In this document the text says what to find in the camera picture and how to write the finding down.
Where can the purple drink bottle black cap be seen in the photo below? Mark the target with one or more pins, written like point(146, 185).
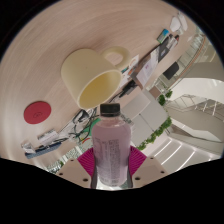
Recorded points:
point(111, 146)

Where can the colourful sticker sheet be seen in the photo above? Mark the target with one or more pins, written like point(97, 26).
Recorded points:
point(132, 63)

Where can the row of green potted plants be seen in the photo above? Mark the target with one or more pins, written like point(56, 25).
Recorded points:
point(55, 165)

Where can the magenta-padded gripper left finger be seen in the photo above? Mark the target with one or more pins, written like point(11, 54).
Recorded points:
point(73, 173)

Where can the potted green plant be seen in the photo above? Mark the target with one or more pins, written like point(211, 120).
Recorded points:
point(161, 100)
point(169, 94)

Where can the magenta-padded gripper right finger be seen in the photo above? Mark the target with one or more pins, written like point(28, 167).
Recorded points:
point(150, 171)

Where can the small teal box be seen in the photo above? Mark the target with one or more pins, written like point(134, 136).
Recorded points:
point(163, 35)

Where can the black office chair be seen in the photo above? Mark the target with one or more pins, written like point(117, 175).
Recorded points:
point(170, 71)

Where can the ceiling light strips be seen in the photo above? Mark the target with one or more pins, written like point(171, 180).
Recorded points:
point(173, 153)

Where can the cream yellow mug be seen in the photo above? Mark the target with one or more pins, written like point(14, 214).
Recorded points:
point(83, 70)

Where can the flat round red coaster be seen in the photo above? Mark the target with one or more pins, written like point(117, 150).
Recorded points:
point(37, 113)

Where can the white cabinet with plants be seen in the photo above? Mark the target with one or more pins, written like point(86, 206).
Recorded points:
point(146, 113)

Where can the white remote control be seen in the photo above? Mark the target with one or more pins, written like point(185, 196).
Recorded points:
point(183, 21)

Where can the white plastic packet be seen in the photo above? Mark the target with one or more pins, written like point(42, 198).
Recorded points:
point(27, 147)
point(47, 137)

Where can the black pouch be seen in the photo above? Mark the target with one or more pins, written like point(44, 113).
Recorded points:
point(128, 88)

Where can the black notebook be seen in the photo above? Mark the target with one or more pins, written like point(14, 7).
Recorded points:
point(164, 50)

